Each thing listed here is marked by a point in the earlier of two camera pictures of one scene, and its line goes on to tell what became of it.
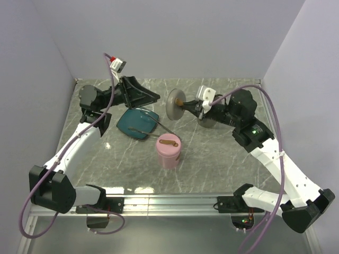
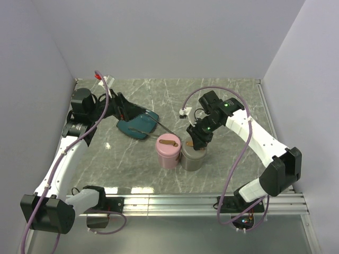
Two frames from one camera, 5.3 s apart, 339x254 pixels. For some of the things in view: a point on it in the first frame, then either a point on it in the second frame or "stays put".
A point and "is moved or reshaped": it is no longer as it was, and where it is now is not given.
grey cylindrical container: x=206 y=123 is moved or reshaped
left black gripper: x=134 y=94 -> x=124 y=110
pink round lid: x=168 y=145 stays put
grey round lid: x=175 y=111 -> x=189 y=151
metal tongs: x=146 y=133 stays put
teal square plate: x=135 y=118 stays put
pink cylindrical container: x=168 y=147 stays put
